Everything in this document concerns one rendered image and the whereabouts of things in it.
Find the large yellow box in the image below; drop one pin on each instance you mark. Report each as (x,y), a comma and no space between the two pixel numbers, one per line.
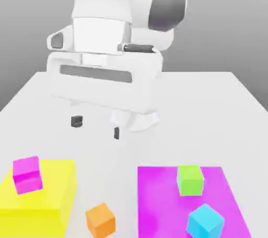
(41,204)

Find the large magenta box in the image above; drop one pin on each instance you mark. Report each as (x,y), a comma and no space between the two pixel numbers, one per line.
(161,200)

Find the small orange cube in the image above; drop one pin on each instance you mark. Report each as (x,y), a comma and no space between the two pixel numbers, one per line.
(100,220)

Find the small magenta cube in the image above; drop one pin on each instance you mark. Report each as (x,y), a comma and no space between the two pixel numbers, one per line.
(27,176)

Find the small green cube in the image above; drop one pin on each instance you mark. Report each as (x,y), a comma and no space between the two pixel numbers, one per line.
(190,180)

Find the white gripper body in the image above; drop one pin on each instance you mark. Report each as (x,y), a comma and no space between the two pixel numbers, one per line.
(100,93)

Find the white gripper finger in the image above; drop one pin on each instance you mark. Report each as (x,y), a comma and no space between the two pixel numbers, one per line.
(76,121)
(140,121)

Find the small cyan cube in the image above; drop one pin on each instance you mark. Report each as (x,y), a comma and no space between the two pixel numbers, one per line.
(205,222)

